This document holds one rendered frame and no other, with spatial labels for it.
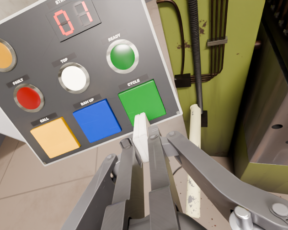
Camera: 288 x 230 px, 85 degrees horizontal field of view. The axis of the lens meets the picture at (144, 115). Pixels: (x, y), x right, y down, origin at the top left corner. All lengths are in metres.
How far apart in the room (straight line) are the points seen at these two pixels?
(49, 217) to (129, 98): 1.55
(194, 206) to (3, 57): 0.60
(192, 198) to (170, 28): 0.54
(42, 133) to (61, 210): 1.34
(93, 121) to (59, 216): 1.40
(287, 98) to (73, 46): 0.46
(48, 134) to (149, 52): 0.26
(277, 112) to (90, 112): 0.45
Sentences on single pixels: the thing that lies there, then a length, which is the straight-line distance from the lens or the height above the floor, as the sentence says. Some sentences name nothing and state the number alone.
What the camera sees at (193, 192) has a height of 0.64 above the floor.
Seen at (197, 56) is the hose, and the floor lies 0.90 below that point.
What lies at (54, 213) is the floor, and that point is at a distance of 1.73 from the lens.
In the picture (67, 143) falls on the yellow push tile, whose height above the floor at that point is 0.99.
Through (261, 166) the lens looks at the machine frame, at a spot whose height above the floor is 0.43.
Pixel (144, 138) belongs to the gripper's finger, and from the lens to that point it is 0.15.
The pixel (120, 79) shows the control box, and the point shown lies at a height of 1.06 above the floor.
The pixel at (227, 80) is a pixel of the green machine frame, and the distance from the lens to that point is 0.67.
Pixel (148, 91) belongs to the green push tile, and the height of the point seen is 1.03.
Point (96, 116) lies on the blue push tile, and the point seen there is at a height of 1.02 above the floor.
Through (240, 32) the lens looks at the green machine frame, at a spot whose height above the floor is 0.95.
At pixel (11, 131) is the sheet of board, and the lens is 2.47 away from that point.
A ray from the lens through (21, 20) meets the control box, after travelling 0.37.
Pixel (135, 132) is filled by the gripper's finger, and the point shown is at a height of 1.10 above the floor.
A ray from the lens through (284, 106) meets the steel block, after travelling 0.50.
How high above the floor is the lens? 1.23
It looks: 49 degrees down
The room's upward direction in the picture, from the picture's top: 29 degrees counter-clockwise
